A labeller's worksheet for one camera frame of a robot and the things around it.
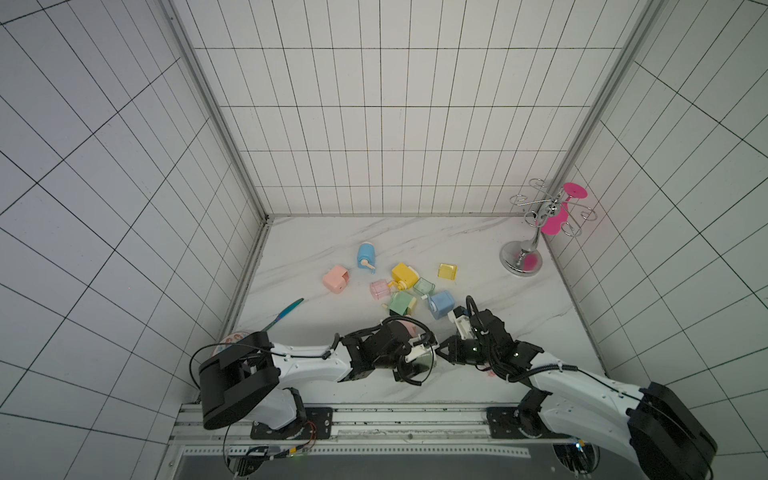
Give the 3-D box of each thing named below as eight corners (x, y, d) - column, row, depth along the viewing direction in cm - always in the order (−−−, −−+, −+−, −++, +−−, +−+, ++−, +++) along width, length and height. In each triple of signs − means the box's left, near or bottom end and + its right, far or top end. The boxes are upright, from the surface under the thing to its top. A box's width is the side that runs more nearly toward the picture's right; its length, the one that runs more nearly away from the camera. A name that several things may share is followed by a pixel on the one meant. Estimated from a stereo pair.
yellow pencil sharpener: (386, 285, 101) (386, 279, 98) (399, 267, 105) (399, 261, 102) (406, 296, 98) (407, 290, 95) (418, 277, 103) (419, 271, 100)
